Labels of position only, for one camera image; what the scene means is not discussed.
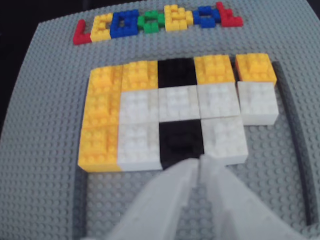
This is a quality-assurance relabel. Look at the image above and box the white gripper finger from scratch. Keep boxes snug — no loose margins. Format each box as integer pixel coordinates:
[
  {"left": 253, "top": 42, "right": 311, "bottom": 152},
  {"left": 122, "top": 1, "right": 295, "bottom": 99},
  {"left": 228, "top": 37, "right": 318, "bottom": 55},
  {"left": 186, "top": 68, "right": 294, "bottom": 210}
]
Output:
[
  {"left": 200, "top": 154, "right": 301, "bottom": 240},
  {"left": 107, "top": 156, "right": 200, "bottom": 240}
]

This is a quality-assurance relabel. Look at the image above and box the black lego cube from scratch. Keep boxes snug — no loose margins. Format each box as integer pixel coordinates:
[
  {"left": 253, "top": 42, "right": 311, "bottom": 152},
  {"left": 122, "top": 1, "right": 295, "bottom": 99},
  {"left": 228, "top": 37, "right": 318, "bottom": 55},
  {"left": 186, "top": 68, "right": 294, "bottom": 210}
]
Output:
[
  {"left": 157, "top": 57, "right": 199, "bottom": 89},
  {"left": 158, "top": 119, "right": 205, "bottom": 170}
]

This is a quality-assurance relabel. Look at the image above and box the yellow lego cube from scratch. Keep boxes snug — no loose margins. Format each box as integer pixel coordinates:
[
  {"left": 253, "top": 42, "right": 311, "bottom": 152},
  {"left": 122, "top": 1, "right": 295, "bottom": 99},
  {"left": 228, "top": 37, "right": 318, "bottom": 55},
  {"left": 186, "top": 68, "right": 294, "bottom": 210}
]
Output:
[
  {"left": 82, "top": 92, "right": 123, "bottom": 127},
  {"left": 88, "top": 65, "right": 124, "bottom": 96},
  {"left": 77, "top": 124, "right": 122, "bottom": 174},
  {"left": 194, "top": 54, "right": 236, "bottom": 85},
  {"left": 234, "top": 53, "right": 278, "bottom": 84},
  {"left": 121, "top": 60, "right": 160, "bottom": 91}
]

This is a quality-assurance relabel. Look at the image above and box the grey studded lego baseplate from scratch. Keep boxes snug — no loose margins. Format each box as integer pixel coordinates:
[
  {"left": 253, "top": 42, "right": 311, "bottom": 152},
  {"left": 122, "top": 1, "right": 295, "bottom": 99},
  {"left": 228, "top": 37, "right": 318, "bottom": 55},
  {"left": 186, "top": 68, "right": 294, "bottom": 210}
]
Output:
[{"left": 0, "top": 0, "right": 320, "bottom": 240}]

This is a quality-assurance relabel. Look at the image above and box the blue lego brick letter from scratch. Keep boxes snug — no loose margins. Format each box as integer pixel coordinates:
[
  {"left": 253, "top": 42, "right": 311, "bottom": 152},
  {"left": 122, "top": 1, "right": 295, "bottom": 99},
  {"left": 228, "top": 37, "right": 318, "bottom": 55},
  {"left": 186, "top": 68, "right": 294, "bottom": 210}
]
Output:
[
  {"left": 191, "top": 8, "right": 224, "bottom": 29},
  {"left": 109, "top": 9, "right": 140, "bottom": 40}
]

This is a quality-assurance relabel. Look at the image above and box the green lego brick letter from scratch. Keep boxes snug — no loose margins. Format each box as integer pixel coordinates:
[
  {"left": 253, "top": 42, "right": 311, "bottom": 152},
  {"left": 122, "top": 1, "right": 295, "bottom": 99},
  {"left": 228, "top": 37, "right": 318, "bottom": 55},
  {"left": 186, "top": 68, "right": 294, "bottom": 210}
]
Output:
[{"left": 136, "top": 10, "right": 166, "bottom": 35}]

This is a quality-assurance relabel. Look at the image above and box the red lego brick letter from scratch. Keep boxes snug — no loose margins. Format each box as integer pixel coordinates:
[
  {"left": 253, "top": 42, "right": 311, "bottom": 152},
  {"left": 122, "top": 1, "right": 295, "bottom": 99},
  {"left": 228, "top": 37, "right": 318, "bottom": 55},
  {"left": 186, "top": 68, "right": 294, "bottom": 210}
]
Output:
[
  {"left": 215, "top": 1, "right": 244, "bottom": 28},
  {"left": 72, "top": 19, "right": 93, "bottom": 46}
]

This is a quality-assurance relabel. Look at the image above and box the yellow lego brick letter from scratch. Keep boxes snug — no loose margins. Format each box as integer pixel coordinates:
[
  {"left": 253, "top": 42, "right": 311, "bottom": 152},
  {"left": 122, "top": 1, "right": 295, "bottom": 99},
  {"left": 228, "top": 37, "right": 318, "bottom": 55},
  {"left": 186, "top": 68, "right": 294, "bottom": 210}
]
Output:
[
  {"left": 89, "top": 14, "right": 114, "bottom": 43},
  {"left": 164, "top": 4, "right": 195, "bottom": 33}
]

